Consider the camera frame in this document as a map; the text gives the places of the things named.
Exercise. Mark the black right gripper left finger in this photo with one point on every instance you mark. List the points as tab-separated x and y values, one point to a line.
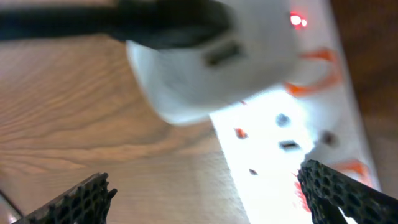
86	203

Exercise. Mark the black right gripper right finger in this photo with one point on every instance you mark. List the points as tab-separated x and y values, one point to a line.
332	197

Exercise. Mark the white USB charger plug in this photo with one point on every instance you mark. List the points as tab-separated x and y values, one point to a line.
183	86

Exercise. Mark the white power strip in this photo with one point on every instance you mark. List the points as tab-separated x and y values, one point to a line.
312	115

